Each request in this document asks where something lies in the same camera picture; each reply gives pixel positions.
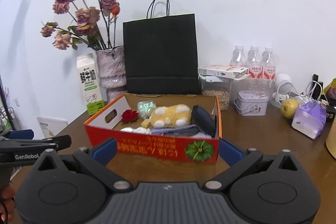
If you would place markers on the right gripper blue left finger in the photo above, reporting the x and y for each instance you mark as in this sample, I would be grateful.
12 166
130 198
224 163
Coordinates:
105 151

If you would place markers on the milk carton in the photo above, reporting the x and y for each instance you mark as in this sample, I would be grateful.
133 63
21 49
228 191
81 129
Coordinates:
88 75

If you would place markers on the black charger plug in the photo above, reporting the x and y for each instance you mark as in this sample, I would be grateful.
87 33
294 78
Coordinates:
317 87

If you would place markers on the white pink flat carton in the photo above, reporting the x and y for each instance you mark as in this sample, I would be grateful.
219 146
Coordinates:
229 72

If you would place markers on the white cloth sock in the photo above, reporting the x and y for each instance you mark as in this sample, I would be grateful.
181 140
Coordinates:
139 130

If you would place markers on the clear jar with seeds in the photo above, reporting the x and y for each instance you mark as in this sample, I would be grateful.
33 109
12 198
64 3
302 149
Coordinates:
219 87

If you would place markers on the black paper bag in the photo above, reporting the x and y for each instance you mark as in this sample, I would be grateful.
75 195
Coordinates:
161 55

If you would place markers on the red rose flower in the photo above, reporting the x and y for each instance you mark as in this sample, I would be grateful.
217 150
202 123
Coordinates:
129 116

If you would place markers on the yellow white plush toy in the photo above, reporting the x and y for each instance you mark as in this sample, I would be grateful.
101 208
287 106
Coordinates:
170 117

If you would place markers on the purple fluffy headband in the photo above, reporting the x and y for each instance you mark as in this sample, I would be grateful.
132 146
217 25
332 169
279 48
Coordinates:
201 135

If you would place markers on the white round desk device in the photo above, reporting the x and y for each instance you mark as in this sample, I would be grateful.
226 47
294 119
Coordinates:
282 88

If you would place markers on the purple textured vase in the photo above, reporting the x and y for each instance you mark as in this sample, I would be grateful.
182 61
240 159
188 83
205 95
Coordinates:
112 72

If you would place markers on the person's left hand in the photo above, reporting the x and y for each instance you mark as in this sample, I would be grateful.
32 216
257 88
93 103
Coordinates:
7 204

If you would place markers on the middle water bottle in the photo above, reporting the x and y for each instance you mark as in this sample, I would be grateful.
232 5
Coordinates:
254 64

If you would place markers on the yellow green apple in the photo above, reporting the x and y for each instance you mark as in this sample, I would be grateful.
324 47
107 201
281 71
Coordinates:
288 108

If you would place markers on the small white tin box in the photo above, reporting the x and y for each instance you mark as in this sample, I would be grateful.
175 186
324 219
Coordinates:
249 103

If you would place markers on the colourful snack packet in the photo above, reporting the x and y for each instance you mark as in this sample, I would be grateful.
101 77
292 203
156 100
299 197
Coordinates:
330 92

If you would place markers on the right water bottle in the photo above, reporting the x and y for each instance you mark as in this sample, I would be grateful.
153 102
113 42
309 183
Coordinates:
268 69

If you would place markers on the purple drawstring pouch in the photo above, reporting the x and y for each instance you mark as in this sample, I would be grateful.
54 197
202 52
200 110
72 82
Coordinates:
184 131

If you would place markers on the black light stand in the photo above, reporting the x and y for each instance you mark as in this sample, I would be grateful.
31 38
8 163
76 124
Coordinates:
4 104

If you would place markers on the red cardboard box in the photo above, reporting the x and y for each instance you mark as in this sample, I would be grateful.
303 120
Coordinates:
189 143

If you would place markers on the iridescent plastic bag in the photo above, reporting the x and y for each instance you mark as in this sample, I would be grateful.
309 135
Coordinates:
145 108

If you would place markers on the dried pink roses bouquet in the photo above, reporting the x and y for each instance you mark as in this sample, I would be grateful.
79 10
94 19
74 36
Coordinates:
93 26

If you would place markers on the purple tissue pack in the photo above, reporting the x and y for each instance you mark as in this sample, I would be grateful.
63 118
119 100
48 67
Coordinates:
310 119

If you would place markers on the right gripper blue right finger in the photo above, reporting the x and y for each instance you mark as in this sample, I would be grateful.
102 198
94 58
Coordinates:
229 152

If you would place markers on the yellow thermos jug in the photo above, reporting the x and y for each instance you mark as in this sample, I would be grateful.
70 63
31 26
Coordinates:
331 140

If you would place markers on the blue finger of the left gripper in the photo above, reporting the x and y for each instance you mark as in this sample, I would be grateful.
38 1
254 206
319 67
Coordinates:
20 134

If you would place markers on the navy zip case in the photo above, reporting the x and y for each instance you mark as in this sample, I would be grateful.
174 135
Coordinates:
203 120

